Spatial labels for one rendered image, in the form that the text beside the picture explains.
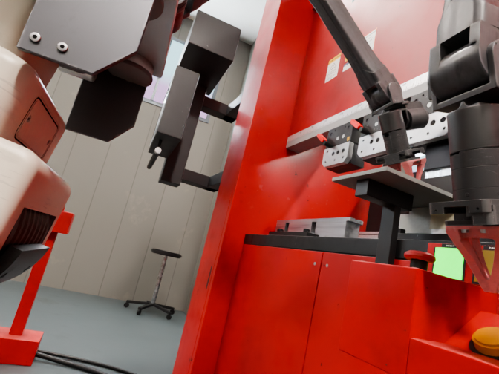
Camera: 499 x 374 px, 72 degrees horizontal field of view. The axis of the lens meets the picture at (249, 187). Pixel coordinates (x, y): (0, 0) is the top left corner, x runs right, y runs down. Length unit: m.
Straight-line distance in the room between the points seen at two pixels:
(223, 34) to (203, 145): 3.00
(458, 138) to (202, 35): 1.64
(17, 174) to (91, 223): 4.23
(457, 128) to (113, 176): 4.39
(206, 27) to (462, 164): 1.69
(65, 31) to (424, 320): 0.48
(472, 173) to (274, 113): 1.40
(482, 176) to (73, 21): 0.45
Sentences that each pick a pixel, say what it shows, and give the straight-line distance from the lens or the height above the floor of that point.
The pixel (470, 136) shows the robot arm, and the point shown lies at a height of 0.93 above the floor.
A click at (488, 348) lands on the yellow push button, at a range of 0.46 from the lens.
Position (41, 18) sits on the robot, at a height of 0.92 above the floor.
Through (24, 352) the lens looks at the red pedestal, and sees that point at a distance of 2.27.
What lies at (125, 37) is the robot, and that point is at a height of 0.93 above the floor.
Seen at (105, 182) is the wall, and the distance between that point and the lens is 4.64.
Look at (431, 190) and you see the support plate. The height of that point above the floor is 0.99.
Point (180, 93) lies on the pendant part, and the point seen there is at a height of 1.46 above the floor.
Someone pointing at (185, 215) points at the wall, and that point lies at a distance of 4.64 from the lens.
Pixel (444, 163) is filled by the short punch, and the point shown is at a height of 1.11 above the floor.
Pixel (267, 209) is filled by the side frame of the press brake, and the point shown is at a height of 1.01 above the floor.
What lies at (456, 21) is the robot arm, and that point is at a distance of 0.51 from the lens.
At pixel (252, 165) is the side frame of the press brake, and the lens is 1.64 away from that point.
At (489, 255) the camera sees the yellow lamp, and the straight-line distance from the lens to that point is 0.58.
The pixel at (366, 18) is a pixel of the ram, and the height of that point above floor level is 1.81.
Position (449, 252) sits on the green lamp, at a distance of 0.61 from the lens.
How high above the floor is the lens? 0.74
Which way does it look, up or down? 13 degrees up
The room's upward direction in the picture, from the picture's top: 13 degrees clockwise
